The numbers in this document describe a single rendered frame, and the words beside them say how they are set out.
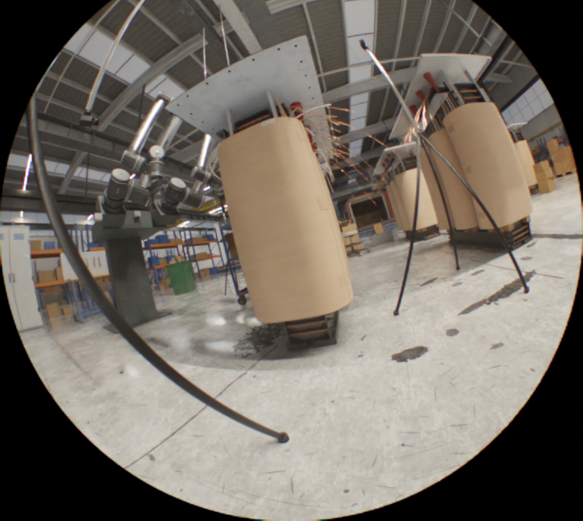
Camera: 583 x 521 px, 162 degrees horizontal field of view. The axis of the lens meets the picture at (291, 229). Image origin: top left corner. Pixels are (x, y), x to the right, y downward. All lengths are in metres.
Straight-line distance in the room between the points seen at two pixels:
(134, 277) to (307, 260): 2.42
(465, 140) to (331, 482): 1.91
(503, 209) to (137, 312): 3.72
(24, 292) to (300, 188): 4.86
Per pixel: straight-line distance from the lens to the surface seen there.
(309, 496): 0.55
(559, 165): 9.80
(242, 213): 0.88
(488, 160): 1.76
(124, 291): 2.81
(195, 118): 1.32
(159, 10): 10.35
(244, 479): 0.62
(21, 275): 4.94
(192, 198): 2.42
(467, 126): 1.80
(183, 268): 5.38
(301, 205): 0.81
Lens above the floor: 0.51
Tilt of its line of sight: 4 degrees up
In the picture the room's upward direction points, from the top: 15 degrees counter-clockwise
